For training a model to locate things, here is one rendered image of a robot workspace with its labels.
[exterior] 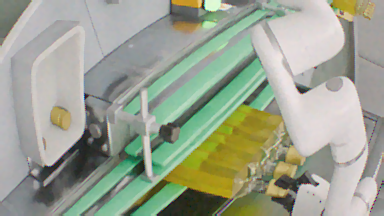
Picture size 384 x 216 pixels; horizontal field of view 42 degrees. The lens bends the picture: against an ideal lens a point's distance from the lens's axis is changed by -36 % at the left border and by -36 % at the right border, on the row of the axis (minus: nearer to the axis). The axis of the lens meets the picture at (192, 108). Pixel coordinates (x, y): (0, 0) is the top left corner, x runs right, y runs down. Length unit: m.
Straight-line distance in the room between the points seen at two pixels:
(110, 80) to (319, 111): 0.51
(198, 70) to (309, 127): 0.50
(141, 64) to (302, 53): 0.48
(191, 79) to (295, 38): 0.44
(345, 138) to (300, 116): 0.10
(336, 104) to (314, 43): 0.09
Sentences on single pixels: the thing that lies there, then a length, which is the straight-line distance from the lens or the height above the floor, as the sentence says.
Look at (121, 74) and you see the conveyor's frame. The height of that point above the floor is 0.83.
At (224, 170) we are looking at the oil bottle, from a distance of 1.24.
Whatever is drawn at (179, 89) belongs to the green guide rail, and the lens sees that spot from 1.25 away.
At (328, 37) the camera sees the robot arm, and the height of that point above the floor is 1.28.
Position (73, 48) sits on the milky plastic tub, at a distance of 1.12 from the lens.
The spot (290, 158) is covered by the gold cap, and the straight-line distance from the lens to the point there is 1.31.
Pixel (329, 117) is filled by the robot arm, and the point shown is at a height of 1.30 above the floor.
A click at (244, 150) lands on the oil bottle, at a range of 1.29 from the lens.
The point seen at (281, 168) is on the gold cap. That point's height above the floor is 1.13.
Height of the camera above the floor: 1.50
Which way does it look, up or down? 26 degrees down
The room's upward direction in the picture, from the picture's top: 106 degrees clockwise
